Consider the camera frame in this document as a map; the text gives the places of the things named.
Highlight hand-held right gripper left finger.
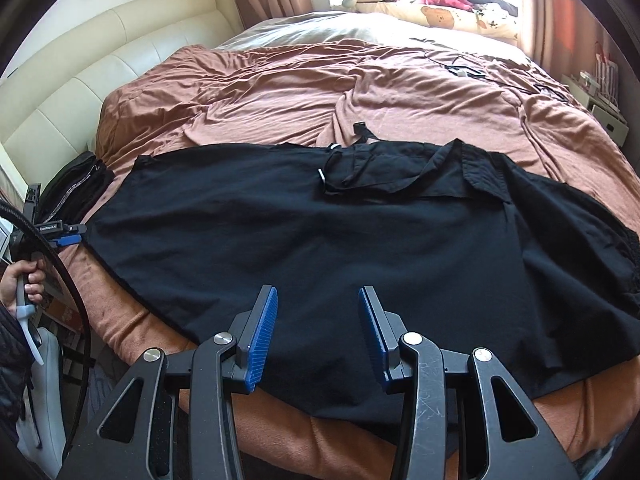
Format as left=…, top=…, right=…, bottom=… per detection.
left=57, top=284, right=279, bottom=480

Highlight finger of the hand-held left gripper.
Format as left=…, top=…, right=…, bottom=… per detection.
left=50, top=224, right=88, bottom=248

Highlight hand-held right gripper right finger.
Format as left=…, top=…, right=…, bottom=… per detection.
left=357, top=285, right=588, bottom=480

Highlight black pants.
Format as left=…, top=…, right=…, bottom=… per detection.
left=82, top=120, right=640, bottom=448

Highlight person's left hand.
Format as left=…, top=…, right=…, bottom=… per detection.
left=0, top=255, right=47, bottom=311

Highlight black bag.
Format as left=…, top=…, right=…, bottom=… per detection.
left=37, top=152, right=116, bottom=226

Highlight cream padded headboard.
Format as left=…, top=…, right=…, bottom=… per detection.
left=0, top=0, right=246, bottom=196

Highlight brown blanket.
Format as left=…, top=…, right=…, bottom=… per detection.
left=75, top=42, right=640, bottom=480

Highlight grey duvet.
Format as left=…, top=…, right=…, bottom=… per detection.
left=212, top=7, right=543, bottom=68

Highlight white nightstand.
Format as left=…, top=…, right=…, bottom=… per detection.
left=560, top=72, right=631, bottom=148

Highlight striped bag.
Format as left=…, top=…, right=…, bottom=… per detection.
left=592, top=40, right=623, bottom=111

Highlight black cable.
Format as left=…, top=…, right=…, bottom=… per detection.
left=0, top=202, right=93, bottom=466

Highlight thin black cord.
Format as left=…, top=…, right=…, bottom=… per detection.
left=425, top=50, right=573, bottom=106

